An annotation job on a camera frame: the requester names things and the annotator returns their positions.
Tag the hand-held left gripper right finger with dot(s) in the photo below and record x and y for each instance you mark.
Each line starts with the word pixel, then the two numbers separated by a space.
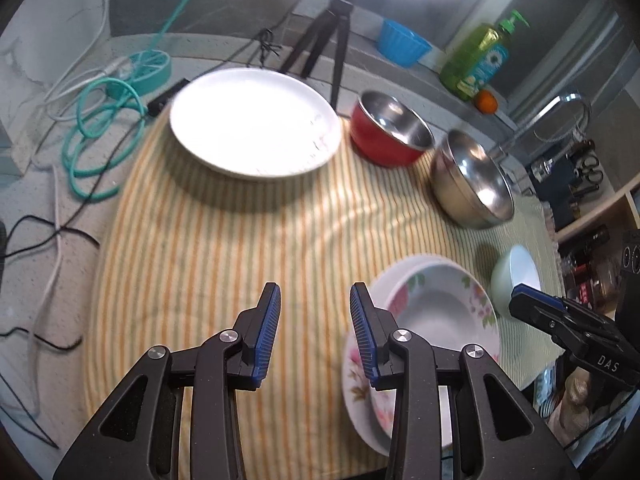
pixel 362 330

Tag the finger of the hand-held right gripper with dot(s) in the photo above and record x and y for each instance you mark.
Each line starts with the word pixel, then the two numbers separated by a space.
pixel 550 317

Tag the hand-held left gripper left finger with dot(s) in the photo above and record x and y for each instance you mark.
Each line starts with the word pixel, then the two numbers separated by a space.
pixel 267 330

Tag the pale green ceramic bowl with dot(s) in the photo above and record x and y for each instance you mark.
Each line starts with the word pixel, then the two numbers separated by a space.
pixel 517 272

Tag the white floral deep bowl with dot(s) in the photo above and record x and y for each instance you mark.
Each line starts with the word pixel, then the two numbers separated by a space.
pixel 435 310

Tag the stainless steel bowl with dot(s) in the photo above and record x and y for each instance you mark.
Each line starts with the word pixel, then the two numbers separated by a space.
pixel 470 180

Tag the red steel-lined bowl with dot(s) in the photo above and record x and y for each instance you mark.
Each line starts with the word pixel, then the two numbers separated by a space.
pixel 380 142

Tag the large white plate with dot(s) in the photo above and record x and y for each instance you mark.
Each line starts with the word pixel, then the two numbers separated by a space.
pixel 255 120

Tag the person's right hand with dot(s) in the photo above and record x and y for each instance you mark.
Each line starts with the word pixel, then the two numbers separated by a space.
pixel 576 400

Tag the yellow striped cloth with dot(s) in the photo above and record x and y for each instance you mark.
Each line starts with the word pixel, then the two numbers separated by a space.
pixel 225 240

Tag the dark knife block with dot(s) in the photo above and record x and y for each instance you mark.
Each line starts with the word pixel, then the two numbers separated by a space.
pixel 560 175

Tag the chrome kitchen faucet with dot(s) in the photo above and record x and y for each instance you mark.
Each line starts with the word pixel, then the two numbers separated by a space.
pixel 537 115

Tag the small orange fruit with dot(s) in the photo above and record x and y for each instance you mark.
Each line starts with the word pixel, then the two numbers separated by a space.
pixel 486 102

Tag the green dish soap bottle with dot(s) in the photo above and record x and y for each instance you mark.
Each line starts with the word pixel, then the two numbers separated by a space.
pixel 470 62

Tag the teal round power hub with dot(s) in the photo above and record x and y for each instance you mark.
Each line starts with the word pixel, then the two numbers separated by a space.
pixel 150 72

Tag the blue ribbed plastic cup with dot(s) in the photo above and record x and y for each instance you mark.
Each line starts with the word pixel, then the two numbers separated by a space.
pixel 402 42

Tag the black mini tripod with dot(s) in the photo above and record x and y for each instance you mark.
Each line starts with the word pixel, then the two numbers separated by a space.
pixel 340 35

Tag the pale grey box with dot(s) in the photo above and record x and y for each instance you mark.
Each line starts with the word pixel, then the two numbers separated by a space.
pixel 10 152

